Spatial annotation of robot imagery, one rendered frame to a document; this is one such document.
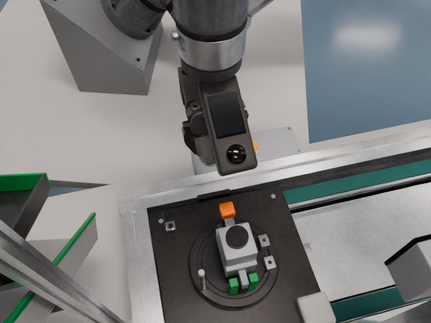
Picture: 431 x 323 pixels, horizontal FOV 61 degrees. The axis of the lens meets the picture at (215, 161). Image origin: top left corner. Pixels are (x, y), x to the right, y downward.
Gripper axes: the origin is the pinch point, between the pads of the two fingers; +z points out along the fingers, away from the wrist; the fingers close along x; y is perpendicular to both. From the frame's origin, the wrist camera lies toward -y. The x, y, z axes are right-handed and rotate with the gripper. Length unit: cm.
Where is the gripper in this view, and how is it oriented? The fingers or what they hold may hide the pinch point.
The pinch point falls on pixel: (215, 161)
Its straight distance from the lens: 57.6
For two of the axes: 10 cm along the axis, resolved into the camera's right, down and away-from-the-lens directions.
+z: 0.0, 5.4, 8.4
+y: -2.3, -8.2, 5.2
